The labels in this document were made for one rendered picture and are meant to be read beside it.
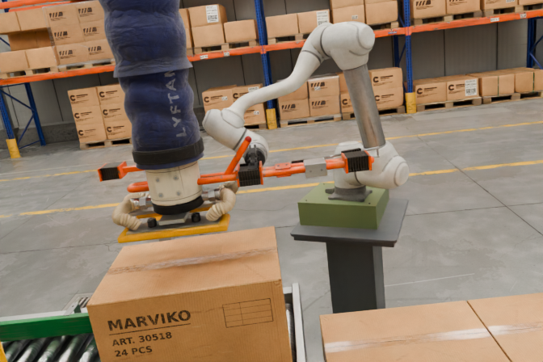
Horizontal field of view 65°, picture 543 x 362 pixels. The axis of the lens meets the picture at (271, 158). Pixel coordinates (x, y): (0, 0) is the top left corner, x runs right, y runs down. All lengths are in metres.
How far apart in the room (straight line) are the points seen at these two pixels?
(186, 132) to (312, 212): 0.98
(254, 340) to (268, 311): 0.11
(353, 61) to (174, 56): 0.77
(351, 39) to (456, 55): 8.67
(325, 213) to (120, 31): 1.27
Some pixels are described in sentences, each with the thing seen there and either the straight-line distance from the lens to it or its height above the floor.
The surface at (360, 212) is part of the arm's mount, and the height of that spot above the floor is 0.83.
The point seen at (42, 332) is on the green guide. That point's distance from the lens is 2.20.
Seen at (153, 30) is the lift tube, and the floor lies 1.71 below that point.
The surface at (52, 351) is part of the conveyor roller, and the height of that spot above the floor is 0.54.
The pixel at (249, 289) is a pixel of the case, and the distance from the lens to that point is 1.38.
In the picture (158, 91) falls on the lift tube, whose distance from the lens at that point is 1.30.
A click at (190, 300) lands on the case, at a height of 0.92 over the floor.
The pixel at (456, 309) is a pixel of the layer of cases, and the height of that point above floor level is 0.54.
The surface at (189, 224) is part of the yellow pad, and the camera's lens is 1.38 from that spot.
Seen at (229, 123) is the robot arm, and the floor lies 1.36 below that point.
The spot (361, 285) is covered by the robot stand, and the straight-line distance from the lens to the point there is 2.29.
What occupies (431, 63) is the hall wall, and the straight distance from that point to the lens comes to 10.21.
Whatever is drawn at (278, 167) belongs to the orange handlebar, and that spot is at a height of 1.25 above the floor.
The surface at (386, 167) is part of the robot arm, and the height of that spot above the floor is 1.06.
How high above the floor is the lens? 1.64
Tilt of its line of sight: 15 degrees down
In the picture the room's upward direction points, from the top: 7 degrees counter-clockwise
